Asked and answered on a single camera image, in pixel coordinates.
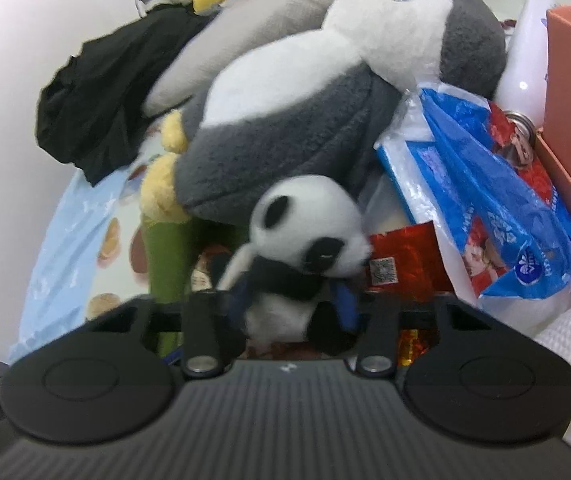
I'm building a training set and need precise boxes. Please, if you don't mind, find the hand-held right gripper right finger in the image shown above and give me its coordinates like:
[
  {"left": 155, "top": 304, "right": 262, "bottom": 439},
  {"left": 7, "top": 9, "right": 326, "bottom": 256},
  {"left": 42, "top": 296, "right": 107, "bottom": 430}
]
[{"left": 332, "top": 284, "right": 489, "bottom": 379}]

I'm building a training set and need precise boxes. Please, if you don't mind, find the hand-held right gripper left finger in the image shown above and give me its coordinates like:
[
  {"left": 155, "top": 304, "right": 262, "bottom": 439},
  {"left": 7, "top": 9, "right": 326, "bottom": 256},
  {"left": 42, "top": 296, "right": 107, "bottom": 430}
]
[{"left": 89, "top": 280, "right": 252, "bottom": 379}]

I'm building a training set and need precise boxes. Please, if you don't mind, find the black and white panda plush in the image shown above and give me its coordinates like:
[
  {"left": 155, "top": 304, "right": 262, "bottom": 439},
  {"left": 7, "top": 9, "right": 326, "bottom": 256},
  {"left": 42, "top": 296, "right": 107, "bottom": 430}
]
[{"left": 215, "top": 175, "right": 373, "bottom": 353}]

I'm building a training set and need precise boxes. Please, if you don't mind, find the red foil snack packet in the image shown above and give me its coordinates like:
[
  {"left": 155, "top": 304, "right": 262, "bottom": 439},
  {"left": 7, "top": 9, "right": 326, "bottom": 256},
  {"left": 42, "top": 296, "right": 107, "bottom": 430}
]
[{"left": 365, "top": 221, "right": 453, "bottom": 366}]

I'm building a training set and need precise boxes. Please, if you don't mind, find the green plush toy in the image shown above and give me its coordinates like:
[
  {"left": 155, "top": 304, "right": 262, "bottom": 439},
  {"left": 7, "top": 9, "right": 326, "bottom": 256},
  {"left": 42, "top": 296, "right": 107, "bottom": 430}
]
[{"left": 141, "top": 212, "right": 202, "bottom": 358}]

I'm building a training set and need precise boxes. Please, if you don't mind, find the blue tissue packet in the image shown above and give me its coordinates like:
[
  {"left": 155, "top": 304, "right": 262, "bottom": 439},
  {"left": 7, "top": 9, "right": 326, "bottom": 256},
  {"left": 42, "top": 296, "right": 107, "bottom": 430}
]
[{"left": 374, "top": 85, "right": 571, "bottom": 307}]

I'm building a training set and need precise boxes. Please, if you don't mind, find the grey and white penguin plush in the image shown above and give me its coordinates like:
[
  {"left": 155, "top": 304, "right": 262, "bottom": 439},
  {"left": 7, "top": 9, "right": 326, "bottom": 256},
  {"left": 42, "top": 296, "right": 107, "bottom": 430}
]
[{"left": 140, "top": 0, "right": 509, "bottom": 223}]

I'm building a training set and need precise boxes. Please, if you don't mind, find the metal can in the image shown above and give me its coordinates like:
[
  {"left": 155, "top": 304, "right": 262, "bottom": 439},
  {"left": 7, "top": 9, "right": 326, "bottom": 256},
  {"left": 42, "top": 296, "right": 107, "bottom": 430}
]
[{"left": 508, "top": 110, "right": 542, "bottom": 167}]

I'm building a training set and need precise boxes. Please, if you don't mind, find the black clothing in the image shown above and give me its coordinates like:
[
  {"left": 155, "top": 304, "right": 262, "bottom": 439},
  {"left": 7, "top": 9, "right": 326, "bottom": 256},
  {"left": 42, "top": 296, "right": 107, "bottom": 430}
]
[{"left": 35, "top": 2, "right": 216, "bottom": 186}]

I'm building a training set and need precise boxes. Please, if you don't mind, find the grey quilt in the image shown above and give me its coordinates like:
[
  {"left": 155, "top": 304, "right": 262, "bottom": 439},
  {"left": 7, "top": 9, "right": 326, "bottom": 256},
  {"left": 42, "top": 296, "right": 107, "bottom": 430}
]
[{"left": 142, "top": 0, "right": 571, "bottom": 116}]

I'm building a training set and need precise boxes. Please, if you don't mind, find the white bottle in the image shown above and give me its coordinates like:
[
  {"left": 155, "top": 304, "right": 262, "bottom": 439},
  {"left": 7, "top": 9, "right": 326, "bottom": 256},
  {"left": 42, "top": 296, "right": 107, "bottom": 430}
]
[{"left": 494, "top": 0, "right": 555, "bottom": 117}]

